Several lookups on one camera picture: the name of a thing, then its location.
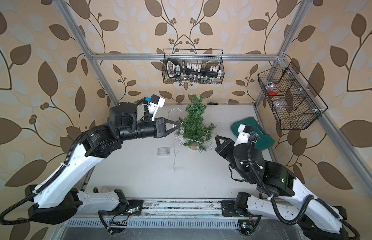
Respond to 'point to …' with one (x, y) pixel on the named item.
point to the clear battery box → (163, 151)
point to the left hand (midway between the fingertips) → (177, 123)
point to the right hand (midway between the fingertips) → (212, 137)
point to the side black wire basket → (295, 105)
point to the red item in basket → (273, 91)
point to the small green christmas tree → (194, 132)
